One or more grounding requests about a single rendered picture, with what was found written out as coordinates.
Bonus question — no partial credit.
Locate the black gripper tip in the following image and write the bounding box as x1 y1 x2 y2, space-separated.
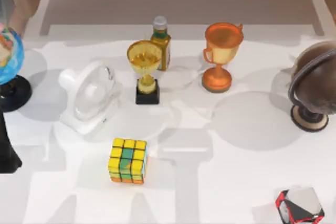
0 108 23 174

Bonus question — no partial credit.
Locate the brown globe on stand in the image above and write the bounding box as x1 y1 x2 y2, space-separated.
287 41 336 132

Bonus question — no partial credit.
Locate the yellow and green puzzle cube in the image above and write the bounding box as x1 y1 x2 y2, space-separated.
108 137 148 185

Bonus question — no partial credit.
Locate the black red and silver polyhedron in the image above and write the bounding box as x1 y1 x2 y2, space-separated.
275 186 325 224

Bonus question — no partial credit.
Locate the white desk fan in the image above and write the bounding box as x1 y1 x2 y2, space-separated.
58 60 123 134

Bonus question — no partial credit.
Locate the orange trophy with handles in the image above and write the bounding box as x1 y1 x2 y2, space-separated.
201 22 244 93

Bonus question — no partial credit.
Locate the yellow bottle with grey cap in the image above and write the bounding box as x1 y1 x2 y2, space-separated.
150 16 172 72

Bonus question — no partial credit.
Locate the blue globe on black base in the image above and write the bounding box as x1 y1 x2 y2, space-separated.
0 21 33 113

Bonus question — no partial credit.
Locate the gold trophy with black base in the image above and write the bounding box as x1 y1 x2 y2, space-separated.
127 40 162 105

